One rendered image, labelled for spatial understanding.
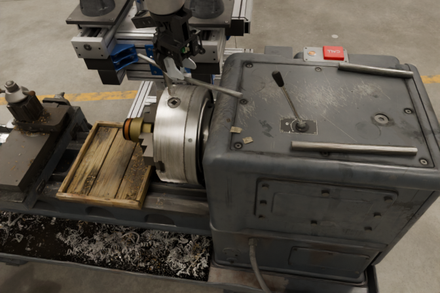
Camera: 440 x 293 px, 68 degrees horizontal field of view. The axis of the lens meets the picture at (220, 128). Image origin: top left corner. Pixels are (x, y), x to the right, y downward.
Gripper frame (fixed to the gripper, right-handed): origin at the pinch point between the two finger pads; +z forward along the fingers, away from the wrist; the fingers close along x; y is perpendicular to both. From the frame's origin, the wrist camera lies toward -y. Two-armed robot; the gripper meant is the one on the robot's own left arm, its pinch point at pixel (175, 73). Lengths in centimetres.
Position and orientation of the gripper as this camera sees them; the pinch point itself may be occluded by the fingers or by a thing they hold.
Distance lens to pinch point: 83.6
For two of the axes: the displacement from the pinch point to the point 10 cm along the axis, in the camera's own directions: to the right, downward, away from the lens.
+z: 0.6, 5.8, 8.1
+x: 6.1, -6.6, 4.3
